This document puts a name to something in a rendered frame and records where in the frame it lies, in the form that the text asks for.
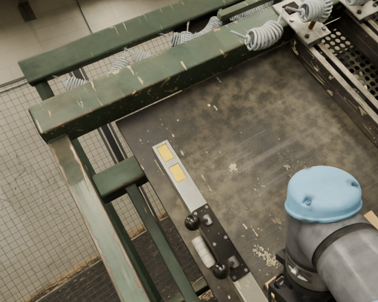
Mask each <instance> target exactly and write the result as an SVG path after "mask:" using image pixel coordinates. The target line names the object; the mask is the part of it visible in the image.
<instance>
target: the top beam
mask: <svg viewBox="0 0 378 302"><path fill-rule="evenodd" d="M331 2H333V4H332V6H333V7H332V9H331V10H332V11H331V13H330V16H329V17H328V18H327V20H325V22H323V24H327V23H329V22H331V21H333V20H335V19H337V18H339V17H341V15H342V13H343V12H344V10H345V9H346V7H345V6H344V5H343V4H342V3H341V2H340V1H339V0H332V1H331ZM272 6H273V5H272ZM272 6H270V7H268V8H265V9H263V10H260V11H258V12H256V13H253V14H251V15H249V16H246V17H243V18H241V19H239V20H236V21H234V22H232V23H229V24H227V25H224V26H222V27H220V28H217V29H214V30H213V31H210V32H207V33H205V34H203V35H200V36H198V37H196V38H193V39H191V40H188V41H186V42H184V43H181V44H178V45H177V46H174V47H171V48H169V49H167V50H164V51H162V52H159V53H157V54H155V55H152V56H150V57H148V58H145V59H142V60H141V61H138V62H135V63H133V64H131V65H128V66H126V67H123V68H121V69H119V70H116V71H114V72H112V73H109V74H106V75H104V76H102V77H99V78H96V79H95V80H92V81H89V82H87V83H85V84H82V85H80V86H78V87H75V88H73V89H70V90H68V91H66V92H63V93H60V94H59V95H56V96H53V97H51V98H49V99H46V100H44V101H42V102H39V103H37V104H34V105H32V106H30V107H29V110H28V111H29V114H30V115H31V117H32V120H33V122H34V124H35V126H36V129H37V131H38V133H39V134H40V136H41V137H42V139H43V140H44V141H45V142H46V144H47V145H48V141H49V140H51V139H54V138H56V137H58V136H60V135H62V134H66V135H68V134H70V136H71V137H72V139H73V140H74V139H76V138H78V137H80V136H83V135H85V134H87V133H89V132H91V131H93V130H95V129H98V128H100V127H102V126H104V125H107V124H108V123H110V122H113V121H115V120H117V119H120V118H122V117H124V116H126V115H128V114H130V113H132V112H135V111H137V110H139V109H141V108H143V107H146V106H147V105H150V104H152V103H154V102H157V101H159V100H161V99H163V98H165V97H167V96H169V95H172V94H174V93H176V92H179V91H180V90H183V89H185V88H187V87H189V86H191V85H194V84H196V83H198V82H200V81H202V80H204V79H206V78H209V77H211V76H213V75H216V74H218V73H220V72H222V71H224V70H226V69H228V68H231V67H233V66H235V65H237V64H240V63H241V62H243V61H246V60H248V59H250V58H253V57H255V56H257V55H259V54H261V53H263V52H265V51H268V50H270V49H272V48H274V47H276V46H279V45H280V44H283V43H285V42H287V41H290V40H291V39H292V37H293V34H294V33H295V31H294V30H293V29H292V28H291V27H290V25H289V24H288V23H287V22H286V21H285V20H284V19H283V18H281V20H280V22H279V24H280V25H281V26H282V27H283V33H282V36H281V38H280V39H278V41H277V42H275V43H274V45H271V46H270V47H268V48H266V49H261V50H256V51H254V50H251V51H250V50H249V49H247V46H246V45H245V39H243V38H241V37H239V36H237V35H235V34H232V33H230V31H231V30H233V31H235V32H237V33H239V34H242V35H244V36H246V34H247V32H248V31H249V30H250V29H253V28H259V27H261V26H263V25H264V24H265V23H266V22H267V21H269V20H273V21H276V22H277V20H278V18H279V16H280V15H279V14H278V13H277V12H276V11H275V10H274V8H273V7H272Z"/></svg>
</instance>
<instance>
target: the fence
mask: <svg viewBox="0 0 378 302"><path fill-rule="evenodd" d="M164 144H166V145H167V147H168V148H169V150H170V152H171V153H172V155H173V157H174V158H173V159H171V160H169V161H167V162H164V160H163V159H162V157H161V155H160V154H159V152H158V150H157V148H158V147H160V146H162V145H164ZM152 152H153V154H154V156H155V158H156V160H157V161H158V163H159V165H160V166H161V168H162V169H163V171H164V173H165V175H166V176H167V178H168V179H169V181H170V183H171V184H172V186H173V188H174V190H175V191H176V193H177V194H178V197H179V198H180V200H181V201H182V203H183V205H184V206H185V208H186V209H187V212H188V213H189V215H191V214H192V211H194V210H195V209H198V208H199V207H201V206H202V205H204V204H206V201H205V199H204V198H203V196H202V194H201V193H200V191H199V190H198V188H197V186H196V185H195V184H194V182H193V180H192V179H191V177H190V175H189V174H188V172H187V171H186V169H185V168H184V166H183V164H182V163H181V161H180V160H179V158H178V156H177V155H176V153H175V151H174V150H173V149H172V147H171V145H170V144H169V142H168V140H165V141H163V142H161V143H159V144H157V145H155V146H153V147H152ZM176 164H178V165H179V166H180V168H181V170H182V171H183V172H184V174H185V176H186V177H187V178H186V179H184V180H182V181H180V182H178V183H177V182H176V180H175V178H174V177H173V175H172V174H171V172H170V170H169V168H170V167H172V166H174V165H176ZM198 230H199V231H200V233H201V235H202V237H203V238H204V240H205V241H206V243H207V245H208V246H209V248H210V250H211V252H212V253H213V255H214V256H215V259H216V260H217V262H218V261H220V259H219V258H218V256H217V254H216V253H215V251H214V250H213V248H212V246H211V244H210V243H209V241H208V239H207V238H206V236H205V235H204V233H203V231H202V229H201V228H200V227H199V229H198ZM227 278H228V280H229V282H230V283H231V285H232V287H233V288H234V290H235V292H236V293H237V295H238V297H239V299H240V300H241V302H269V301H268V300H267V298H266V297H265V295H264V293H263V292H262V290H261V289H260V287H259V286H258V284H257V282H256V281H255V279H254V277H253V276H252V274H251V273H250V272H249V273H248V274H246V275H245V276H243V277H242V278H240V279H239V280H237V281H236V282H233V281H232V279H231V278H230V276H228V277H227Z"/></svg>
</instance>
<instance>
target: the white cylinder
mask: <svg viewBox="0 0 378 302"><path fill-rule="evenodd" d="M191 242H192V244H193V246H194V247H195V249H196V251H197V252H198V254H199V256H200V257H201V259H202V261H203V263H204V264H205V265H206V267H208V268H209V267H211V266H213V265H214V264H215V259H214V257H213V256H212V253H211V252H210V250H209V249H208V247H207V245H206V243H205V242H204V241H203V238H202V237H201V236H198V237H196V238H195V239H193V240H192V241H191Z"/></svg>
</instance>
